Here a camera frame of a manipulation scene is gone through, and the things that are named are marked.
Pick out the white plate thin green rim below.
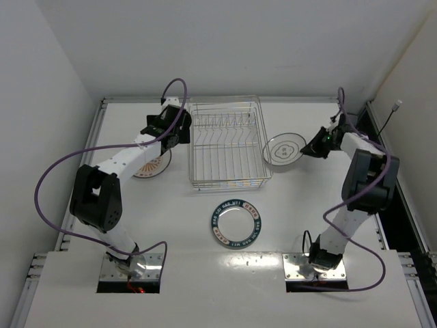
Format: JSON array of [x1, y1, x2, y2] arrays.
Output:
[[262, 133, 307, 170]]

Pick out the white plate wide green band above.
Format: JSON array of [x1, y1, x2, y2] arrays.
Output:
[[210, 199, 262, 249]]

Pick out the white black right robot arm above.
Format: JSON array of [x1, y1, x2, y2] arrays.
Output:
[[300, 114, 400, 271]]

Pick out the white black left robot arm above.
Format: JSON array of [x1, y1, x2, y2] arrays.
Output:
[[70, 98, 192, 276]]

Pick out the white plate orange sunburst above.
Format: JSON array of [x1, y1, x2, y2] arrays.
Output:
[[133, 150, 172, 178]]

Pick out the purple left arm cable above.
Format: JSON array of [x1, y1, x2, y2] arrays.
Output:
[[33, 78, 188, 271]]

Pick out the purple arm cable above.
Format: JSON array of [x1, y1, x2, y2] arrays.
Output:
[[33, 78, 188, 271], [296, 87, 392, 293]]

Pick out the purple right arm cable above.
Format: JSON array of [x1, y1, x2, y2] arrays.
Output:
[[296, 87, 392, 293]]

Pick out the metal wire dish rack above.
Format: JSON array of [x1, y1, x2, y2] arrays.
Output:
[[188, 95, 272, 191]]

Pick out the black cable white plug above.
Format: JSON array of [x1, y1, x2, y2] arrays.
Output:
[[377, 100, 403, 137]]

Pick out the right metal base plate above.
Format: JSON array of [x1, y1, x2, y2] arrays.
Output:
[[282, 253, 347, 282]]

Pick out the metal base plate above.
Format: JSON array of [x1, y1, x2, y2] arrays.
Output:
[[99, 253, 163, 282], [282, 253, 347, 282]]

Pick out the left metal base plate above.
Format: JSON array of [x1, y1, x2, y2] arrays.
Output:
[[99, 253, 163, 282]]

